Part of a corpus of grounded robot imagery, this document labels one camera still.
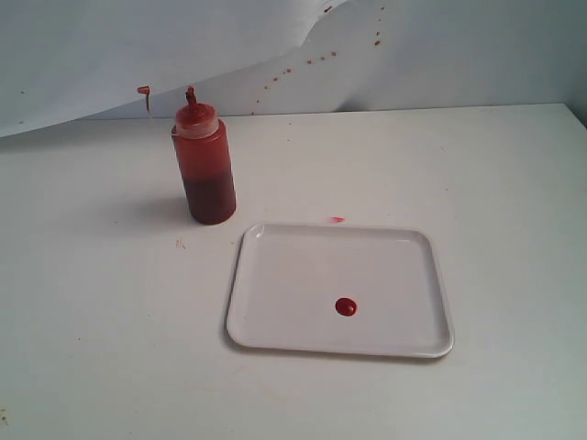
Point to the white rectangular tray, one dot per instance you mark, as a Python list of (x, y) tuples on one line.
[(289, 276)]

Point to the red ketchup blob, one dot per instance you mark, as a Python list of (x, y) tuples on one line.
[(346, 306)]

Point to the red ketchup squeeze bottle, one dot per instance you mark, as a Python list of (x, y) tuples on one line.
[(201, 147)]

